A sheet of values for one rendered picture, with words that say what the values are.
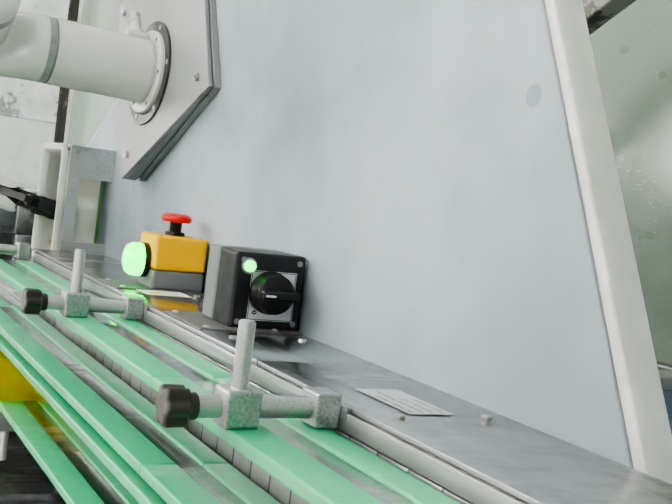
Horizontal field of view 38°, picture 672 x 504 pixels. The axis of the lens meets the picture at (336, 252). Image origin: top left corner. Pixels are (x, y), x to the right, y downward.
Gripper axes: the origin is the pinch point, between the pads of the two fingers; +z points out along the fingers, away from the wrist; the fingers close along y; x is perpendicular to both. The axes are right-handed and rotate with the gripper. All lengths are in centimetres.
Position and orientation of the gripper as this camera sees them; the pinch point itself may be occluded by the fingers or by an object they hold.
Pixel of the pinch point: (45, 207)
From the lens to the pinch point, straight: 181.1
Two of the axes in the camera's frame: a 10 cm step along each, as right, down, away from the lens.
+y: 4.8, 0.7, -8.8
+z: 8.1, 3.4, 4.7
